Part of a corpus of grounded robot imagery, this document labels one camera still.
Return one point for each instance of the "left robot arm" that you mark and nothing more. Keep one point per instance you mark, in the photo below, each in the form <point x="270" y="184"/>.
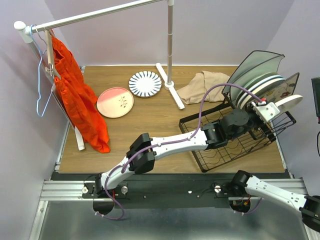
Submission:
<point x="146" y="150"/>

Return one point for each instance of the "black mounting rail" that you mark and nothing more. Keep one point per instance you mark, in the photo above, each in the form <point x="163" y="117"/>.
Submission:
<point x="167" y="191"/>

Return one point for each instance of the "pink and cream plate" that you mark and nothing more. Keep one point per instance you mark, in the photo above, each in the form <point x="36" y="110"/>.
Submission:
<point x="115" y="102"/>

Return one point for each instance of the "white blue rimmed plate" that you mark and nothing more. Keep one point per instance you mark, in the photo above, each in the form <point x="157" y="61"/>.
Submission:
<point x="259" y="88"/>

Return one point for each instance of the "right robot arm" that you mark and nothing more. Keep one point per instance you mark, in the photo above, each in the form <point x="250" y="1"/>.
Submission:
<point x="275" y="192"/>

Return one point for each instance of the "blue striped white plate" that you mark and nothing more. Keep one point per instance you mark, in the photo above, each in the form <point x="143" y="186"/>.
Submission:
<point x="145" y="84"/>

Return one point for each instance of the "white clothes rack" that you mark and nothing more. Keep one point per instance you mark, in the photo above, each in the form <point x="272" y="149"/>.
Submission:
<point x="25" y="30"/>

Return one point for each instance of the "black wire dish rack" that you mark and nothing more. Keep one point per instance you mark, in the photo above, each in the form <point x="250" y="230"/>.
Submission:
<point x="255" y="151"/>

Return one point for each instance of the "blue wire hanger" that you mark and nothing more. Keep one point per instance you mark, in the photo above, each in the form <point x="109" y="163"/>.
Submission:
<point x="41" y="52"/>

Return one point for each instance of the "wooden clip hanger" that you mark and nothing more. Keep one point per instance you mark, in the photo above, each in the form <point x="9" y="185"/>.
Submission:
<point x="50" y="68"/>

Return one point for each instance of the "cream round plate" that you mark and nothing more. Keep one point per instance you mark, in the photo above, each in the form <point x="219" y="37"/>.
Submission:
<point x="288" y="102"/>

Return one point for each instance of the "square leaf pattern plate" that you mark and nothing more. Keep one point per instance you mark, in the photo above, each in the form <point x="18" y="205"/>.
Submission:
<point x="285" y="89"/>

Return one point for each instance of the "orange garment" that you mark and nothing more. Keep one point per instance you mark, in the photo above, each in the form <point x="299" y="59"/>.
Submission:
<point x="79" y="99"/>

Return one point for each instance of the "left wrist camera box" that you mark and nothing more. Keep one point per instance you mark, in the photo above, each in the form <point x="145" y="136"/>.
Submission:
<point x="267" y="112"/>

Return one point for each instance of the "beige cloth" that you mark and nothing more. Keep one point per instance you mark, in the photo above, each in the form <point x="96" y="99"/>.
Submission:
<point x="194" y="92"/>

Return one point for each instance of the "large square green plate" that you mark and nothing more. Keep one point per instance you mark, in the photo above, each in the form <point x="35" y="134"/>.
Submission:
<point x="257" y="65"/>

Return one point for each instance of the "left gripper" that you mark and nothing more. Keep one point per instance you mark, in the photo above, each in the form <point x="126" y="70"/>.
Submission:
<point x="251" y="109"/>

